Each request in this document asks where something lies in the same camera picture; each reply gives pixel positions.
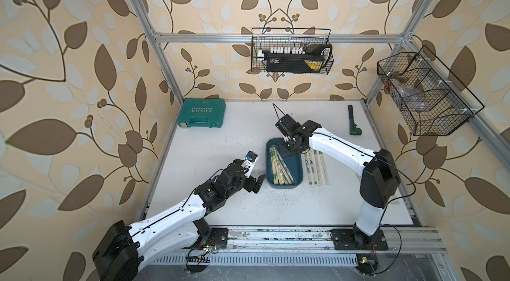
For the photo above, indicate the black wire basket back wall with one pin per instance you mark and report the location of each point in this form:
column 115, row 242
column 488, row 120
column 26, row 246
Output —
column 288, row 40

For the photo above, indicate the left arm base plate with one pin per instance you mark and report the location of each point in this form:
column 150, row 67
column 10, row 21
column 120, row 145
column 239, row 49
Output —
column 216, row 238

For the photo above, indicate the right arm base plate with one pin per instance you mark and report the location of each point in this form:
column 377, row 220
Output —
column 355, row 239

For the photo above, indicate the green black hand tool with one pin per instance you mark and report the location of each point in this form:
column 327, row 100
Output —
column 354, row 130

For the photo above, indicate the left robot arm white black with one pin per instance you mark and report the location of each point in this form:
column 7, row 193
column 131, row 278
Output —
column 125, row 250

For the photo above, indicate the black wire basket right wall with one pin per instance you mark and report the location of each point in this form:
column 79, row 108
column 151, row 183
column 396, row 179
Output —
column 447, row 102

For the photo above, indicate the black wire basket wall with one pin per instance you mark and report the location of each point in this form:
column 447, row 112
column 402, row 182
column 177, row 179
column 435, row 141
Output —
column 288, row 40
column 447, row 102

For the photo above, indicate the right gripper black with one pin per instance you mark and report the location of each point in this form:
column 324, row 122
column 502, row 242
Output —
column 286, row 152

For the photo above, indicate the black power supply box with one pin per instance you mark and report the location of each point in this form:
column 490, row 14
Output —
column 294, row 63

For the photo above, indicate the chopsticks pair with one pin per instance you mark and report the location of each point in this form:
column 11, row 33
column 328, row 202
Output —
column 318, row 169
column 310, row 169
column 323, row 169

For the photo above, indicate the wrapped chopsticks in box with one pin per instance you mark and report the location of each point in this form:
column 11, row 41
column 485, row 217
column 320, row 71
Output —
column 280, row 171

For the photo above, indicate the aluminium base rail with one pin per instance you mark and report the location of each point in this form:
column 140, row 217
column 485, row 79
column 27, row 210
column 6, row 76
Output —
column 302, row 246

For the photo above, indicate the plastic bag in basket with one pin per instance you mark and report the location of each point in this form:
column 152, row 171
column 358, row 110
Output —
column 406, row 91

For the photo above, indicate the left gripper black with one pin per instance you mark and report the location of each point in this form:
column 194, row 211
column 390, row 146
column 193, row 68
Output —
column 253, row 183

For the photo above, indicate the teal plastic storage box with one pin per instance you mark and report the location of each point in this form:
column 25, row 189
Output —
column 293, row 163

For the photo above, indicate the green plastic tool case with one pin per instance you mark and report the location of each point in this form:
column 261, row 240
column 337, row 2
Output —
column 202, row 113

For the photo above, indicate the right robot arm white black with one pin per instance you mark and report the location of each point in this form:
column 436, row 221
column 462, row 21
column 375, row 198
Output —
column 379, row 175

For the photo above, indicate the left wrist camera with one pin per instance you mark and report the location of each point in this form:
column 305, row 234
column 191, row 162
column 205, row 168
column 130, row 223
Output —
column 249, row 163

